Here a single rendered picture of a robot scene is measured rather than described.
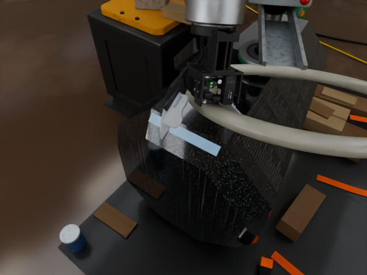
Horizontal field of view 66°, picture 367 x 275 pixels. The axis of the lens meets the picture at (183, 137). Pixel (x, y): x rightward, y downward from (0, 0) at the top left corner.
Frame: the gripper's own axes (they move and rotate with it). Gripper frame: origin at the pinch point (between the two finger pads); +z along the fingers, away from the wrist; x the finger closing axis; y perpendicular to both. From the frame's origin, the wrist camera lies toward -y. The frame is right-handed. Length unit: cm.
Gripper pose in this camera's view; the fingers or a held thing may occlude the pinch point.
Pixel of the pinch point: (197, 134)
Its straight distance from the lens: 55.2
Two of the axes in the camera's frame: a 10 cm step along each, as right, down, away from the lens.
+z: -0.6, 8.9, 4.5
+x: 9.3, -1.1, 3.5
